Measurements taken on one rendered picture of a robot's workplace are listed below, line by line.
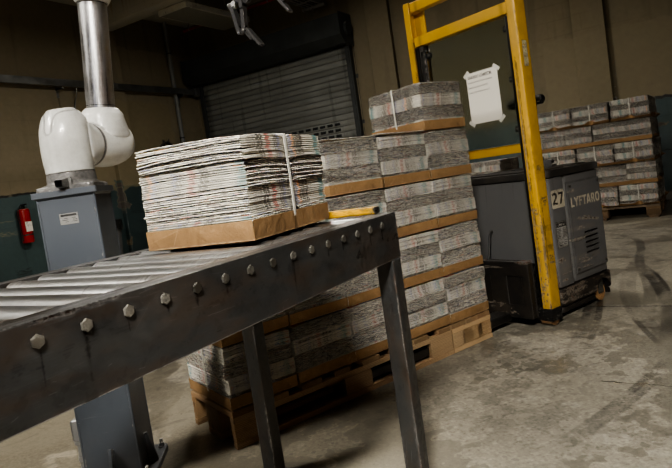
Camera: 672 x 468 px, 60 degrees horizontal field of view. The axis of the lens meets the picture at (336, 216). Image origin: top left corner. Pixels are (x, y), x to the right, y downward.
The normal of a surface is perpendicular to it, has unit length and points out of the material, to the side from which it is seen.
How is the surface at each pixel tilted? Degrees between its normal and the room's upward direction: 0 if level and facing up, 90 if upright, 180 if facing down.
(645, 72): 90
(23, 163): 90
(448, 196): 90
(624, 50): 90
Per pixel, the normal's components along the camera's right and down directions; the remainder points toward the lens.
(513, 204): -0.79, 0.15
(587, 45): -0.51, 0.13
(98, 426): 0.10, 0.05
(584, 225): 0.59, -0.04
